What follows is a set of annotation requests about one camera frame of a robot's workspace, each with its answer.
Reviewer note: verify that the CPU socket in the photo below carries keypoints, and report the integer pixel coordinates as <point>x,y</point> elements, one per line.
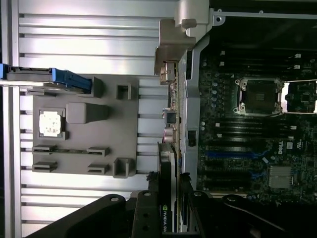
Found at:
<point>258,96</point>

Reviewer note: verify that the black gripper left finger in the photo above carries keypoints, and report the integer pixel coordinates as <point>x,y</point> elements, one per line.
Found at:
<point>104,215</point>

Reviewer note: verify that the silver chipset heatsink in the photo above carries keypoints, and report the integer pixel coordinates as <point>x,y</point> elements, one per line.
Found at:
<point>280,177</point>

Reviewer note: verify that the green motherboard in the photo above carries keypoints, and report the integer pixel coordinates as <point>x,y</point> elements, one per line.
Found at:
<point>223,104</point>

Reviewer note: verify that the blue expansion slot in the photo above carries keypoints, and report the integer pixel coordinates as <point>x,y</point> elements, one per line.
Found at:
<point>235,153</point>

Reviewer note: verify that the silver CPU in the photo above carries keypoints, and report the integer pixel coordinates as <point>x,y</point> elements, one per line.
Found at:
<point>50,123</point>

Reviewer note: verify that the hard disk in blue caddy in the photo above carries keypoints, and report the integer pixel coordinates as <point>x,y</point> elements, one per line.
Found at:
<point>62,74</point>

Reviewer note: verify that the open black PC case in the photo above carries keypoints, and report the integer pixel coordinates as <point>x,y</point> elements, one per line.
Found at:
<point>193,99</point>

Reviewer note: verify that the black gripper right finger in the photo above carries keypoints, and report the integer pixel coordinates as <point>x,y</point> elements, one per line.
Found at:
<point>218,218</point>

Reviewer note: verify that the metal socket cover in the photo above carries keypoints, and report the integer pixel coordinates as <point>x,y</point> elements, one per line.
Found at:
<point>302,96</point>

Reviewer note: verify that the grey parts rack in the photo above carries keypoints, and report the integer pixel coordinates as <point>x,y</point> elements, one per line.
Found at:
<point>99,138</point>

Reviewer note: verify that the plain grey corner clamp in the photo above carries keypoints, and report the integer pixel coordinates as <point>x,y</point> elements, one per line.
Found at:
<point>173,37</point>

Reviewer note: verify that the green RAM stick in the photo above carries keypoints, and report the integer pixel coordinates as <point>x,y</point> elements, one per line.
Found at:
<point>71,150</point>

